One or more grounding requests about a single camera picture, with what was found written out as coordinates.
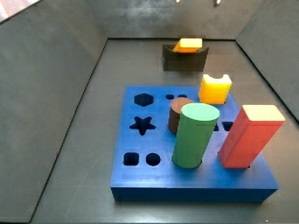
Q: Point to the yellow notched block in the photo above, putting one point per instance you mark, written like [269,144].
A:
[214,89]

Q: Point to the blue shape sorter board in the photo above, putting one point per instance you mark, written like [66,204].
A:
[144,174]

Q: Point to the green cylinder peg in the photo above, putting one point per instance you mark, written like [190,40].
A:
[197,124]

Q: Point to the brown cylinder peg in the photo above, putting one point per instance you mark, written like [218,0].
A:
[175,110]

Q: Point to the red rectangular peg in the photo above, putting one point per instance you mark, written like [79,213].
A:
[257,124]

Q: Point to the black curved stand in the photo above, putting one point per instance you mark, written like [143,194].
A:
[184,61]

